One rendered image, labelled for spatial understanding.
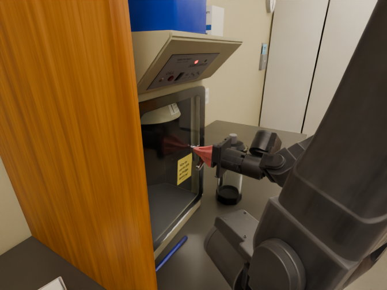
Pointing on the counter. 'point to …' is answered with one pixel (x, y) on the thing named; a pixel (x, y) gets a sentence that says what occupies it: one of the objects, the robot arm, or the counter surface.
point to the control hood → (209, 42)
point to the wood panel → (77, 135)
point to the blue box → (168, 15)
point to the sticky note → (184, 168)
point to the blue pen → (170, 254)
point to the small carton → (214, 20)
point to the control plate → (186, 60)
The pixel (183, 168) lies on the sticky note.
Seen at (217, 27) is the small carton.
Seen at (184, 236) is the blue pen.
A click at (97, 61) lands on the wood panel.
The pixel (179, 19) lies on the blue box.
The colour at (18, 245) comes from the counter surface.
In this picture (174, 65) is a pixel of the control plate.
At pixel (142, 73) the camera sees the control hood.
